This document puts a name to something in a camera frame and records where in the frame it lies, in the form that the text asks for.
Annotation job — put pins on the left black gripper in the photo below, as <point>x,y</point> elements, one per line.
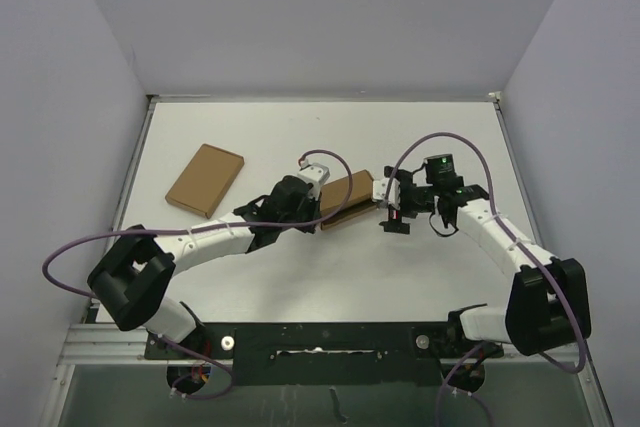
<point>314,206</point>

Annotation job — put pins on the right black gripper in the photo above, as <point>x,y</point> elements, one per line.
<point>395,215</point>

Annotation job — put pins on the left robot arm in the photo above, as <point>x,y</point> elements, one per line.
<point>132,278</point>

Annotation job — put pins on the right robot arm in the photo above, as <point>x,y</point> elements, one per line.
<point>548,304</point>

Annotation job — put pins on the folded brown cardboard box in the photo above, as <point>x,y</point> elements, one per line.
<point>202,185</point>

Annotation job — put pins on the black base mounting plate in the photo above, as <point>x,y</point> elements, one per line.
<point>336,353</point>

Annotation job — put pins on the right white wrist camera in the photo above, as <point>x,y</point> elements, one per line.
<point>386,192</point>

